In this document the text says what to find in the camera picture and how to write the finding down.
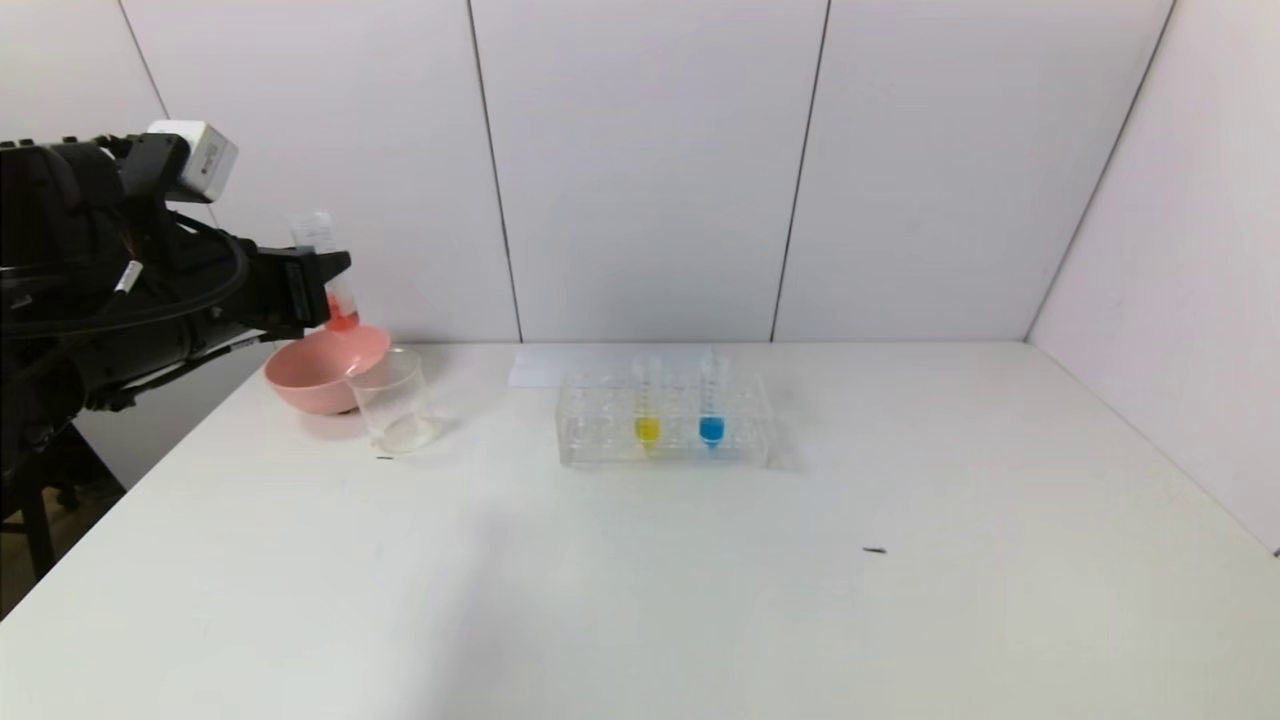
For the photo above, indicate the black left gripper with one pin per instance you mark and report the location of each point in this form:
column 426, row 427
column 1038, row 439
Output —
column 297, row 290

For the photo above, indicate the red pigment test tube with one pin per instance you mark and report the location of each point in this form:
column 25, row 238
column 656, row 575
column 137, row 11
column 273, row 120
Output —
column 342, row 315

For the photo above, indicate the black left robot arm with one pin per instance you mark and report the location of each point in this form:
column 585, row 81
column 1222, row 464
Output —
column 60, row 300

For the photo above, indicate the clear glass beaker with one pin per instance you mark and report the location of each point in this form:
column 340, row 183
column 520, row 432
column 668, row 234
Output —
column 400, row 425

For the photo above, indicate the yellow pigment test tube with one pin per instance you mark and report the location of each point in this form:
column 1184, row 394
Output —
column 647, row 430

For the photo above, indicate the blue pigment test tube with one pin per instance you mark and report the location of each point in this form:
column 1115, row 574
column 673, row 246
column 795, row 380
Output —
column 711, row 430

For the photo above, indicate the clear acrylic test tube rack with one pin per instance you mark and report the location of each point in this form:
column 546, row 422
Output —
column 745, row 425

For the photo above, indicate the pink plastic bowl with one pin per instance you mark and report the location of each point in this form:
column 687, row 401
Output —
column 320, row 375

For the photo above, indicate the white paper sheet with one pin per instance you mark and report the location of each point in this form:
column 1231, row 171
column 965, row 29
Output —
column 535, row 370

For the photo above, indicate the black stand beside table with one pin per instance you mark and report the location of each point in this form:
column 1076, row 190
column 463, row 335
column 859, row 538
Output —
column 40, row 520

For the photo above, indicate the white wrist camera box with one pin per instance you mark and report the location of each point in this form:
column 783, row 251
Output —
column 205, row 158

